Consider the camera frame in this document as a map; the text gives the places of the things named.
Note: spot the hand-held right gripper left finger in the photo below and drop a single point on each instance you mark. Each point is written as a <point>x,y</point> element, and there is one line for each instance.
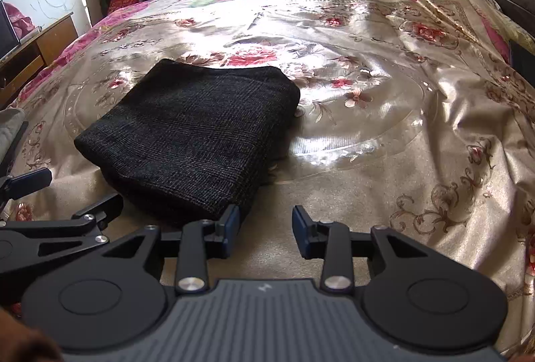
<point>232,226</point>

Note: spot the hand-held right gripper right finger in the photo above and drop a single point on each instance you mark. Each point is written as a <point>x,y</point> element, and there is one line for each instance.
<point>301,230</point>

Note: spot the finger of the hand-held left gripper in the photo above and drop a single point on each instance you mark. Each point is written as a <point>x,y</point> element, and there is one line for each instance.
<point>102,208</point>
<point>29,181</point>

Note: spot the dark grey plaid pants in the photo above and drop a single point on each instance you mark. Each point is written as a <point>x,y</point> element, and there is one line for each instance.
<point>188,128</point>

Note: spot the person's left forearm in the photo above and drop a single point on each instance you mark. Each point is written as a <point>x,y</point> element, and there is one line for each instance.
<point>25,337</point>

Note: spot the grey cloth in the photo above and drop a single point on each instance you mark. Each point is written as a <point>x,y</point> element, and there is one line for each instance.
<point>10,132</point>

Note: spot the floral satin bedspread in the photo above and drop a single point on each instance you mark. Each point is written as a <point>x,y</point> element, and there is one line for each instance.
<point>376,136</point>

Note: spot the brown wooden desk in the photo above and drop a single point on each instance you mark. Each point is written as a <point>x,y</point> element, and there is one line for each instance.
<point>54,40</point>

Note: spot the pink plastic bag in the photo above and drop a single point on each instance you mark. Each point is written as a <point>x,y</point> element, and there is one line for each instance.
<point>21,21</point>

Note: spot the dark cloth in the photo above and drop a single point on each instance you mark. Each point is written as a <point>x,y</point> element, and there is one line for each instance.
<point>522,59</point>

